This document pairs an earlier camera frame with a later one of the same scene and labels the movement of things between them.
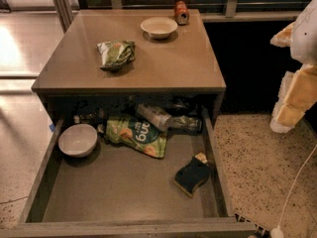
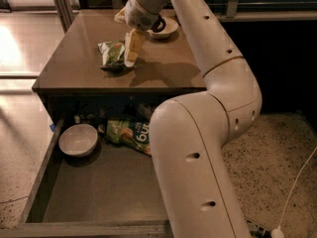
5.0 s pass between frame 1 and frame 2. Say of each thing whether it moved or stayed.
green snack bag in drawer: stayed
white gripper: moved
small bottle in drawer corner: stayed
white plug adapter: stayed
